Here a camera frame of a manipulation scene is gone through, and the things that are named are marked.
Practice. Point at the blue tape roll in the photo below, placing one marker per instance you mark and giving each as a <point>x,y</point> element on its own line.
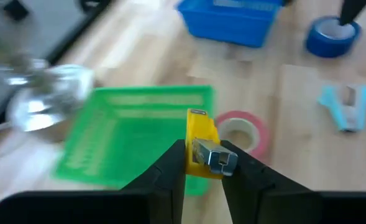
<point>332,39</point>

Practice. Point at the green plastic basket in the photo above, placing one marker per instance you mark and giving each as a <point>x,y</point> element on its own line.
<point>123,137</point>

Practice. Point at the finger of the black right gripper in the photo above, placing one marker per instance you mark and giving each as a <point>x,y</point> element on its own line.
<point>352,11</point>

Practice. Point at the black table frame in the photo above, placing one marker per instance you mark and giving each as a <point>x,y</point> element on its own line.
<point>77,31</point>

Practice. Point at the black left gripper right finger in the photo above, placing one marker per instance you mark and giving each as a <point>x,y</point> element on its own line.
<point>257,193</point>

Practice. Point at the blue plastic basket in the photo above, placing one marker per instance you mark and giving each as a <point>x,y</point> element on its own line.
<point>229,21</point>

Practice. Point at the teal staple remover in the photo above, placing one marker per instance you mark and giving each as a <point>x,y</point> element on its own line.
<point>347,109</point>

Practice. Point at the silver table lamp white shade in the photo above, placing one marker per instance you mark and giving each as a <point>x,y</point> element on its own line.
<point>43,93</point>

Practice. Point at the salmon red tape roll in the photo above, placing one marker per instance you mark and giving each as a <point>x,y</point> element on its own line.
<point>257,130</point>

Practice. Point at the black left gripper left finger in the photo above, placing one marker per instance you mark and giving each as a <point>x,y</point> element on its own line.
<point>158,193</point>

